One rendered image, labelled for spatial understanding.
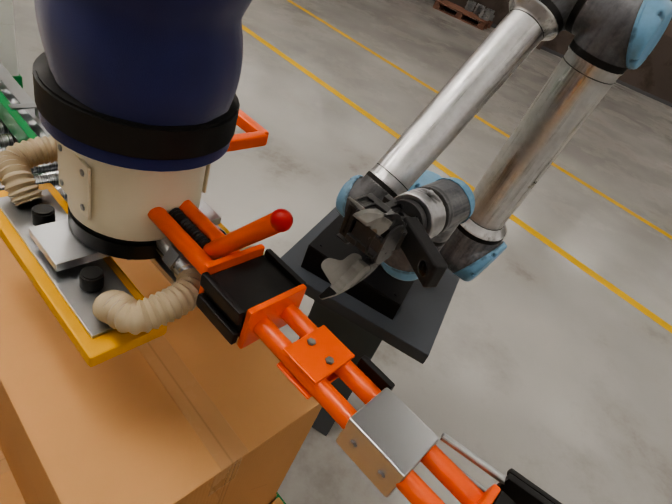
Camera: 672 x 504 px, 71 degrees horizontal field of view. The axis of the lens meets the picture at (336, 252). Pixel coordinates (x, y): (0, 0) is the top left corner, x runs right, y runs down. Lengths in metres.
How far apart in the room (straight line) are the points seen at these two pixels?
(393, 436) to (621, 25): 0.82
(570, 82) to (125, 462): 1.00
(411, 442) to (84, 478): 0.45
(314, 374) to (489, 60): 0.72
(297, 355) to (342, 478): 1.44
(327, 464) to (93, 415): 1.24
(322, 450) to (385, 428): 1.46
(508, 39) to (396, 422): 0.76
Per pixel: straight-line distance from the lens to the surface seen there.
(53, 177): 1.93
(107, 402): 0.80
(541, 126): 1.10
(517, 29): 1.03
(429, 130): 0.96
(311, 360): 0.49
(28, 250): 0.74
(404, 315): 1.37
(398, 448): 0.47
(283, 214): 0.46
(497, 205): 1.18
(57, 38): 0.55
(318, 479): 1.87
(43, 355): 0.86
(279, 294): 0.53
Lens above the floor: 1.62
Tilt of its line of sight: 36 degrees down
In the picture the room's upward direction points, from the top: 23 degrees clockwise
